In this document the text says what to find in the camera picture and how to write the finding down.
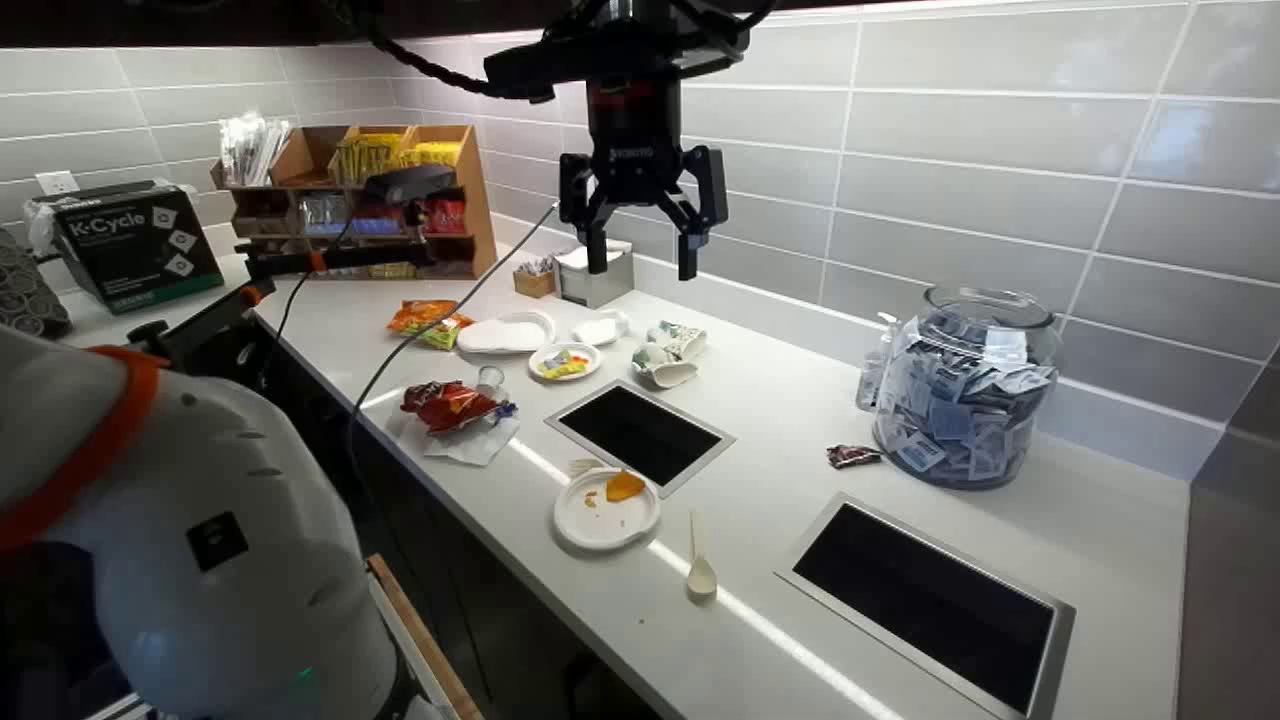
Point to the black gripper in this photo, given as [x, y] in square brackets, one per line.
[639, 163]

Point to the big orange food piece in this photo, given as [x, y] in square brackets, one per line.
[626, 488]

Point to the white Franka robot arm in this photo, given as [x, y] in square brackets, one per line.
[224, 534]

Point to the white napkin dispenser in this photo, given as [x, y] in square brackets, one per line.
[599, 279]

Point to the small brown box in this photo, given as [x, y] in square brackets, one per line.
[535, 282]

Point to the white napkin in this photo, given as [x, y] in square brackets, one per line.
[602, 328]

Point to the crushed patterned paper cup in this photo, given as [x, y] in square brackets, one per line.
[672, 340]

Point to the wooden condiment organizer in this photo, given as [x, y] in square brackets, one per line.
[465, 227]

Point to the right snack bag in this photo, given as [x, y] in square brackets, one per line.
[663, 373]

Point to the small plate with yellow food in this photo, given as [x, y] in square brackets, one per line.
[562, 361]

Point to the flat white plate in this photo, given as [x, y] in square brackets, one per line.
[507, 339]

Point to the black device on organizer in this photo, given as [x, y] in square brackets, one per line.
[404, 181]

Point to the orange chip bag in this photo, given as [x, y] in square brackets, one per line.
[426, 321]

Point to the red snack bag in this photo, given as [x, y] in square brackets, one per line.
[447, 404]

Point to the clear plastic bag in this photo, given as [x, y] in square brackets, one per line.
[465, 442]

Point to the small orange crumb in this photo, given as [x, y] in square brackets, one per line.
[588, 501]

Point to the white paper plate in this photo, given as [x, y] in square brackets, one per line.
[594, 523]

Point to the dark candy wrapper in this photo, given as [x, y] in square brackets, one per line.
[854, 458]

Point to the glass jar of packets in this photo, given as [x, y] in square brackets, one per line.
[960, 403]

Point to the crumpled white bag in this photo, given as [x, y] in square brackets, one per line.
[250, 147]

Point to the black box device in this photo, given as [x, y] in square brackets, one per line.
[201, 324]

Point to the wooden cart top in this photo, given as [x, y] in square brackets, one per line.
[422, 643]

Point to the black K-Cycle box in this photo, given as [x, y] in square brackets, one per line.
[134, 252]

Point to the dark keyboard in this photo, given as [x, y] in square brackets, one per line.
[30, 286]

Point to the white wall outlet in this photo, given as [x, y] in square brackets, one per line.
[56, 181]

